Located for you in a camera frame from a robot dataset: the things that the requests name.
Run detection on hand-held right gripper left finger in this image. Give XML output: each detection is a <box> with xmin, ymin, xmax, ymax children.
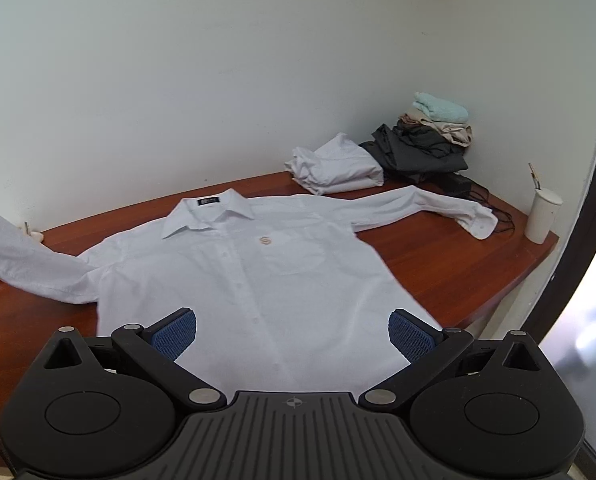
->
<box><xmin>30</xmin><ymin>307</ymin><xmax>227</xmax><ymax>411</ymax></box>

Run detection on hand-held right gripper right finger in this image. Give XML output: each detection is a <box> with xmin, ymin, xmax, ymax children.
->
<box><xmin>359</xmin><ymin>309</ymin><xmax>553</xmax><ymax>411</ymax></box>

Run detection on white long-sleeved shirt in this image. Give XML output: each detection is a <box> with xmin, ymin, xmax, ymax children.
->
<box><xmin>0</xmin><ymin>185</ymin><xmax>498</xmax><ymax>393</ymax></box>

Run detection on dark grey clothes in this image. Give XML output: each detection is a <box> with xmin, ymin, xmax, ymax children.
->
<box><xmin>359</xmin><ymin>122</ymin><xmax>469</xmax><ymax>183</ymax></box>

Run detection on beige clothes in stack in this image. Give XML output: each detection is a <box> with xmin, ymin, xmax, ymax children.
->
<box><xmin>397</xmin><ymin>106</ymin><xmax>474</xmax><ymax>148</ymax></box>

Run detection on black power adapter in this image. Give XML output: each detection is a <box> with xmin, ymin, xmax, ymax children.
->
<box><xmin>440</xmin><ymin>172</ymin><xmax>473</xmax><ymax>196</ymax></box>

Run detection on white paper cup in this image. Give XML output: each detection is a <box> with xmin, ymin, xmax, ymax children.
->
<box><xmin>524</xmin><ymin>187</ymin><xmax>563</xmax><ymax>245</ymax></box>

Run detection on crumpled white garment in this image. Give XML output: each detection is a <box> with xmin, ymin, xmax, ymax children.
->
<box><xmin>284</xmin><ymin>132</ymin><xmax>385</xmax><ymax>196</ymax></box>

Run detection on light mint towel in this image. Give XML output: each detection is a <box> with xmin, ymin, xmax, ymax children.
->
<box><xmin>412</xmin><ymin>91</ymin><xmax>469</xmax><ymax>125</ymax></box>

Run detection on black cable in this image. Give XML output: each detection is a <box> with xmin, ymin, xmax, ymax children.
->
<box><xmin>465</xmin><ymin>180</ymin><xmax>516</xmax><ymax>236</ymax></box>

